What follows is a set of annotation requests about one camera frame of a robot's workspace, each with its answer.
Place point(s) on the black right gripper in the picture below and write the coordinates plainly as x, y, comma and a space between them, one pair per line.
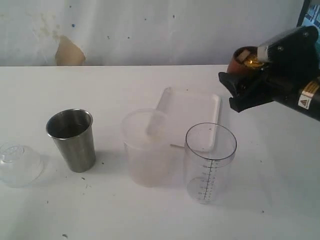
292, 67

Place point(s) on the gold coin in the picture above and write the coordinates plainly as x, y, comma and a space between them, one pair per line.
252, 62

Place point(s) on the brown wooden cup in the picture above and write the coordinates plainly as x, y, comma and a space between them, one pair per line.
236, 65

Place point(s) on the stainless steel cup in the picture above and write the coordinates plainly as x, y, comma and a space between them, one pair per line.
71, 131

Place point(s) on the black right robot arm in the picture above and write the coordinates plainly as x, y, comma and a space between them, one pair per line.
284, 69

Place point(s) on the clear measuring beaker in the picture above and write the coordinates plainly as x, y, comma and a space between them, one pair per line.
209, 149

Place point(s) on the white plastic tray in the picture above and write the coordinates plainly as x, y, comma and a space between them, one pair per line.
185, 108

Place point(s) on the translucent plastic container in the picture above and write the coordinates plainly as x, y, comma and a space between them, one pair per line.
147, 147

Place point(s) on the clear plastic dome lid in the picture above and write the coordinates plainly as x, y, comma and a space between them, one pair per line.
19, 165

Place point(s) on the black metal frame post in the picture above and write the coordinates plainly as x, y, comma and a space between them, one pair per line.
303, 12

